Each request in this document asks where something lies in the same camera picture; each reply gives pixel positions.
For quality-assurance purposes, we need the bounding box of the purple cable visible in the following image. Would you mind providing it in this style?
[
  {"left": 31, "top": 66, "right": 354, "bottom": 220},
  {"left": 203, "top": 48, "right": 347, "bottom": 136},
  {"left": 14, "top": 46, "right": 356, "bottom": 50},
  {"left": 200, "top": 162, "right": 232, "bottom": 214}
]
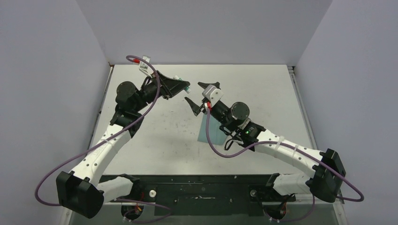
[
  {"left": 34, "top": 55, "right": 173, "bottom": 224},
  {"left": 205, "top": 108, "right": 365, "bottom": 224}
]

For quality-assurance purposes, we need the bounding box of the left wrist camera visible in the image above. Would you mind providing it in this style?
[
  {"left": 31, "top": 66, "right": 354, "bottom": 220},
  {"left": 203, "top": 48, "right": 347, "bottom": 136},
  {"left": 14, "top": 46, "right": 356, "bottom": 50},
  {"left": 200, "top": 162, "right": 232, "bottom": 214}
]
[{"left": 139, "top": 55, "right": 152, "bottom": 77}]

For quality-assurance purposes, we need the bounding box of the teal envelope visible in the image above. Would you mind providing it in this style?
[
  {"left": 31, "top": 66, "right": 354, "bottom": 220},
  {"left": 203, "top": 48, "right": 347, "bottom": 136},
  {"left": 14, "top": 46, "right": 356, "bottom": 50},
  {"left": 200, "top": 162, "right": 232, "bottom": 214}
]
[{"left": 197, "top": 115, "right": 226, "bottom": 146}]

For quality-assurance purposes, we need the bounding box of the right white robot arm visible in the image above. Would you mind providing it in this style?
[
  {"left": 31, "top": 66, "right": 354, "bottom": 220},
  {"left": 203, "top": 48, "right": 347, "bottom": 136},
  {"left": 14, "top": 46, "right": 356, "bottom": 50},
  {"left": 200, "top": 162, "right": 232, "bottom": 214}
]
[{"left": 185, "top": 82, "right": 346, "bottom": 203}]

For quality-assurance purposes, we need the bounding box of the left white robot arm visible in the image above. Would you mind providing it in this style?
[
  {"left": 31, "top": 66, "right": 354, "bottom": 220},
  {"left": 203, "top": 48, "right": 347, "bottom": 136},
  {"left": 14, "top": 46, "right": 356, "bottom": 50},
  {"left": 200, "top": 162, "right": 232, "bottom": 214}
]
[{"left": 56, "top": 72, "right": 190, "bottom": 218}]

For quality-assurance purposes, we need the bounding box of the green white glue stick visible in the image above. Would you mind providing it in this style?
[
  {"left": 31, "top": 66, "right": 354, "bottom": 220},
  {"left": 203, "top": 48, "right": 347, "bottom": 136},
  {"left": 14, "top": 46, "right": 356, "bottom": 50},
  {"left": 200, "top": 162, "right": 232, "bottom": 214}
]
[{"left": 173, "top": 74, "right": 192, "bottom": 94}]

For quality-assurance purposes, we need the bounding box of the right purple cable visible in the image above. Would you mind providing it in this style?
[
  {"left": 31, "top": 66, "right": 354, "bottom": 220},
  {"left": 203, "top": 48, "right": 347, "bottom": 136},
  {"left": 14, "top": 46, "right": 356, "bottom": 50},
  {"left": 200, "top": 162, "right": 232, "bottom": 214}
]
[{"left": 205, "top": 108, "right": 365, "bottom": 224}]

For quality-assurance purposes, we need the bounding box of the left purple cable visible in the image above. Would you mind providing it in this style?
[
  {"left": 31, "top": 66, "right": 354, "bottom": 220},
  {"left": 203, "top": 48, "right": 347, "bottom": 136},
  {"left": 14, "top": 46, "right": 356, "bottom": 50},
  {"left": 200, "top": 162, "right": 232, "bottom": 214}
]
[{"left": 34, "top": 55, "right": 173, "bottom": 224}]

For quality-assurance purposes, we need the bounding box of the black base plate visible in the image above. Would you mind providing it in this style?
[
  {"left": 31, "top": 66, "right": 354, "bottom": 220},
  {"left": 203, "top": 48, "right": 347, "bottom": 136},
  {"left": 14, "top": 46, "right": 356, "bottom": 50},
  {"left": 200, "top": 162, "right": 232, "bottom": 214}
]
[{"left": 124, "top": 175, "right": 296, "bottom": 217}]

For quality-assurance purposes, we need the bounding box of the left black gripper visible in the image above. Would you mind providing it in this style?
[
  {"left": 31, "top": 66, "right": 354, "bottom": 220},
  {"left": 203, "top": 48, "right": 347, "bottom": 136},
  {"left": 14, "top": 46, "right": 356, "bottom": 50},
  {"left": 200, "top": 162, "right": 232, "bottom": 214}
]
[{"left": 133, "top": 71, "right": 190, "bottom": 113}]

